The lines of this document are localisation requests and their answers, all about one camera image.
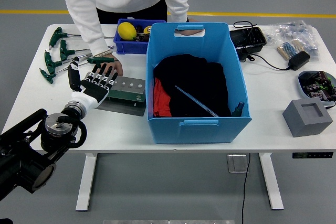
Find person's right hand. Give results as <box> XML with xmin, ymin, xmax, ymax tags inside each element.
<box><xmin>94</xmin><ymin>56</ymin><xmax>124</xmax><ymax>77</ymax></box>

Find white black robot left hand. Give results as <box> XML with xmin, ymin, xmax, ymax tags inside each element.
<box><xmin>67</xmin><ymin>56</ymin><xmax>119</xmax><ymax>110</ymax></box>

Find person's left hand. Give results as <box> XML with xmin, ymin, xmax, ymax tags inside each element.
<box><xmin>180</xmin><ymin>18</ymin><xmax>203</xmax><ymax>36</ymax></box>

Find green T-handle hex wrench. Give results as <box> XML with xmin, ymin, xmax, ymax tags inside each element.
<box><xmin>86</xmin><ymin>56</ymin><xmax>116</xmax><ymax>65</ymax></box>
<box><xmin>59</xmin><ymin>39</ymin><xmax>116</xmax><ymax>61</ymax></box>
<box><xmin>39</xmin><ymin>60</ymin><xmax>91</xmax><ymax>85</ymax></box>
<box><xmin>44</xmin><ymin>49</ymin><xmax>92</xmax><ymax>76</ymax></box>
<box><xmin>48</xmin><ymin>26</ymin><xmax>116</xmax><ymax>50</ymax></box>

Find green metal wrench stand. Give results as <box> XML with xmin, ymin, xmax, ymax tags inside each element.
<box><xmin>83</xmin><ymin>71</ymin><xmax>147</xmax><ymax>117</ymax></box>

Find large green T-handle wrench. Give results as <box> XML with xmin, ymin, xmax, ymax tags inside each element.
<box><xmin>175</xmin><ymin>84</ymin><xmax>246</xmax><ymax>119</ymax></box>

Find large blue plastic box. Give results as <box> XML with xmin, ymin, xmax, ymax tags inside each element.
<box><xmin>146</xmin><ymin>22</ymin><xmax>253</xmax><ymax>145</ymax></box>

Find grey cube box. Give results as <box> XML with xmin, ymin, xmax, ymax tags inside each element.
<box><xmin>282</xmin><ymin>98</ymin><xmax>334</xmax><ymax>138</ymax></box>

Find small blue plastic bin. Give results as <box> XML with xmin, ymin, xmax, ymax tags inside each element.
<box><xmin>113</xmin><ymin>18</ymin><xmax>166</xmax><ymax>55</ymax></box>

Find yellow lemon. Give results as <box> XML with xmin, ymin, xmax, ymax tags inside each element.
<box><xmin>117</xmin><ymin>22</ymin><xmax>138</xmax><ymax>41</ymax></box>

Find black cloth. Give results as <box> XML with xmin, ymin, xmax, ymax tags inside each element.
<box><xmin>153</xmin><ymin>54</ymin><xmax>232</xmax><ymax>119</ymax></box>

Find red cloth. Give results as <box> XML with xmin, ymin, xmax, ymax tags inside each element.
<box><xmin>153</xmin><ymin>77</ymin><xmax>173</xmax><ymax>118</ymax></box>

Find black plastic tray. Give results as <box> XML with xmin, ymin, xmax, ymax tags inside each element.
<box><xmin>229</xmin><ymin>27</ymin><xmax>268</xmax><ymax>56</ymax></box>

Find white table leg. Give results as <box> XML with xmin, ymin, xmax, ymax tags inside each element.
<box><xmin>258</xmin><ymin>152</ymin><xmax>285</xmax><ymax>211</ymax></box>
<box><xmin>75</xmin><ymin>153</ymin><xmax>98</xmax><ymax>212</ymax></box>

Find taped resistor strip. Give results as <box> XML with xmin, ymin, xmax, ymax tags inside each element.
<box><xmin>276</xmin><ymin>38</ymin><xmax>307</xmax><ymax>60</ymax></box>

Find clear plastic parts bags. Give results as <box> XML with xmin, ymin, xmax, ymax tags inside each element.
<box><xmin>265</xmin><ymin>20</ymin><xmax>320</xmax><ymax>63</ymax></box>

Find black power adapter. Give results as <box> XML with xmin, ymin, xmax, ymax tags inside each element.
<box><xmin>288</xmin><ymin>50</ymin><xmax>311</xmax><ymax>71</ymax></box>

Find light blue dish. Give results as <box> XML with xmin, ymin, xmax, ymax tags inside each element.
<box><xmin>298</xmin><ymin>70</ymin><xmax>336</xmax><ymax>103</ymax></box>

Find metal floor socket plate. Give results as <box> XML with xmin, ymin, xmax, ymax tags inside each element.
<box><xmin>227</xmin><ymin>154</ymin><xmax>249</xmax><ymax>174</ymax></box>

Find electronic parts pile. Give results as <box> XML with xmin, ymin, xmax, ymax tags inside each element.
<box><xmin>300</xmin><ymin>71</ymin><xmax>336</xmax><ymax>102</ymax></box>

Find black table control panel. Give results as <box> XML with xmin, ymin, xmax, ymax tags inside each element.
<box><xmin>292</xmin><ymin>152</ymin><xmax>334</xmax><ymax>159</ymax></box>

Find bead bracelet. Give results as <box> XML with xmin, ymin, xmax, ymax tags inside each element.
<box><xmin>93</xmin><ymin>50</ymin><xmax>114</xmax><ymax>58</ymax></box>

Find black adapter cable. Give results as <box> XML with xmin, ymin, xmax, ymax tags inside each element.
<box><xmin>233</xmin><ymin>20</ymin><xmax>291</xmax><ymax>71</ymax></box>

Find black floor cable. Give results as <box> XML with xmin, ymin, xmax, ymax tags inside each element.
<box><xmin>240</xmin><ymin>153</ymin><xmax>251</xmax><ymax>224</ymax></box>

